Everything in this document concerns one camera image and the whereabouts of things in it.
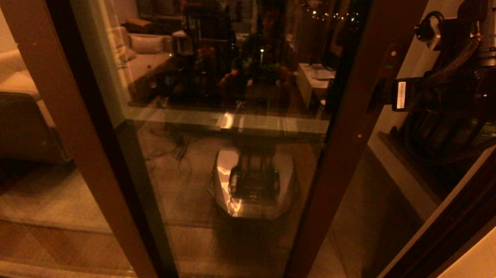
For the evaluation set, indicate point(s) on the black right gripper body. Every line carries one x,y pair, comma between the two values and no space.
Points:
404,94

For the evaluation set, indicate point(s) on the brown framed sliding glass door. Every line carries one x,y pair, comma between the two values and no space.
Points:
342,163

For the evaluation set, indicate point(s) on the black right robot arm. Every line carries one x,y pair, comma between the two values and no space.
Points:
479,76

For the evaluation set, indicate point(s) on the brown framed fixed glass panel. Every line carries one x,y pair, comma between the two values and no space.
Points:
58,99

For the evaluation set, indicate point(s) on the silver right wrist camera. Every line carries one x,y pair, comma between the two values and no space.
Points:
430,32

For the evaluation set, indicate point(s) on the dark brown door frame jamb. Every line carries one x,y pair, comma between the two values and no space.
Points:
454,240

